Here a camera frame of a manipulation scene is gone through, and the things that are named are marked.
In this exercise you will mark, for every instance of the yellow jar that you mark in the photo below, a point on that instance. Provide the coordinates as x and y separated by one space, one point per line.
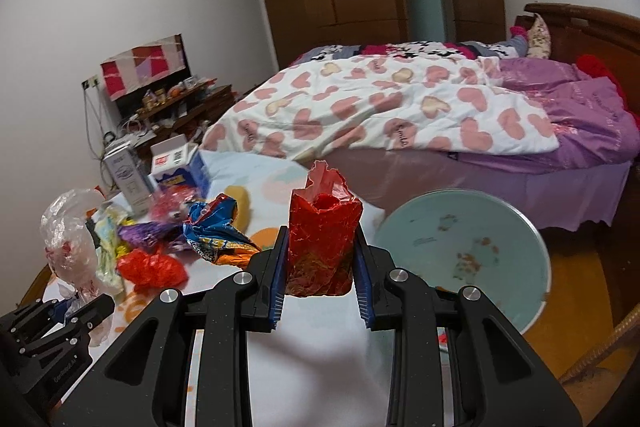
149 98

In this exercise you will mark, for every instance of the wooden television stand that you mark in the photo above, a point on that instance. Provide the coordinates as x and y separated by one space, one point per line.
200 104

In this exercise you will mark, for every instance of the pink patchwork cloth cover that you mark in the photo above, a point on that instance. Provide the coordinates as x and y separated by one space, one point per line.
140 67

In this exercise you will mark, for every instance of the wooden headboard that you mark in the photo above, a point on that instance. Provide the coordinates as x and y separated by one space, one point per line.
590 32

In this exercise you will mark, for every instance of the clear plastic bag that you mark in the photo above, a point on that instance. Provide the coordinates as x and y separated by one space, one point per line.
70 232

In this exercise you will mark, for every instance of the purple snack wrapper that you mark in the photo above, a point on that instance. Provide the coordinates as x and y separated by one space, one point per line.
145 234

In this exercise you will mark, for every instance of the wicker furniture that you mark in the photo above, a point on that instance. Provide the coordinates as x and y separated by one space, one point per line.
600 347

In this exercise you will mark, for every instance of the light blue basin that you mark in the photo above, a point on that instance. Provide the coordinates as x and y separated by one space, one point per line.
450 227

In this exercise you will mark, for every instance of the wall power socket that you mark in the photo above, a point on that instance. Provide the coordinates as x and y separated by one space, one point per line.
91 82

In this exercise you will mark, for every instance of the green yellow snack packet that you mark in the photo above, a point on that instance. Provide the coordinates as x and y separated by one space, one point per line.
112 247

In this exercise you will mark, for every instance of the purple quilt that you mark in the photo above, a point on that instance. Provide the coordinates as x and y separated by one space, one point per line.
585 107

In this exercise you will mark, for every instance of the bed with heart-pattern quilt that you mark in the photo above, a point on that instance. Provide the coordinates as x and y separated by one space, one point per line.
375 107

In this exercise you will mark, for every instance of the blue orange snack wrapper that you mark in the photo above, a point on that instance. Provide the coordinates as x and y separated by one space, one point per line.
215 232

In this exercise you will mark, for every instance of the black white pink blanket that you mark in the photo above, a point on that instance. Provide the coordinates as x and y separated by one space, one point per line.
400 49

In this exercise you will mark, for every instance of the white tall carton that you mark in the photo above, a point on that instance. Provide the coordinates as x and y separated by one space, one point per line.
127 179

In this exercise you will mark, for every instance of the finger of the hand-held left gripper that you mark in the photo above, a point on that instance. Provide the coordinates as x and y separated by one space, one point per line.
30 314
92 314

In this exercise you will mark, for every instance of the pink grey garment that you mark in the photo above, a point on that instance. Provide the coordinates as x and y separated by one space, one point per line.
517 41

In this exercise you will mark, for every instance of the red snack bag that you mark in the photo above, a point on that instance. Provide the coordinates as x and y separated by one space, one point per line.
322 247

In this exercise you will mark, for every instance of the blue white milk carton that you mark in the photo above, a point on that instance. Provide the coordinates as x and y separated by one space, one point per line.
190 172

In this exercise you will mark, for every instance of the white set-top box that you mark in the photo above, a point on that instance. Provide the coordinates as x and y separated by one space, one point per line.
127 141

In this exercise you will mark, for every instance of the red plastic bag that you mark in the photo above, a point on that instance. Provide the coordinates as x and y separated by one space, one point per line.
150 269

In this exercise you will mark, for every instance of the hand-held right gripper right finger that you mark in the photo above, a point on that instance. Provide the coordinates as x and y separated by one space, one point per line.
363 289

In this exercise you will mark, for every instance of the pink cellophane wrapper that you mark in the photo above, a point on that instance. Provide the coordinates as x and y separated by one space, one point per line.
172 209

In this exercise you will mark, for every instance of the purple bed sheet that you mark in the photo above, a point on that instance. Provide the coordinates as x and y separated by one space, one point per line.
450 187

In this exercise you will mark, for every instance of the red knitted cloth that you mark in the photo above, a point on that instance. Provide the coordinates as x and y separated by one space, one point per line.
592 64

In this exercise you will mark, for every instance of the black television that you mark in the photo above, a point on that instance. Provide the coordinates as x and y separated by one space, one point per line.
186 62

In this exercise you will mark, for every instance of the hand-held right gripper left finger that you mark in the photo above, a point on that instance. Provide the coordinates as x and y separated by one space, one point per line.
277 289

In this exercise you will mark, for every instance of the floral pillow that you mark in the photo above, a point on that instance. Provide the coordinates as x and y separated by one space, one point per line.
540 37

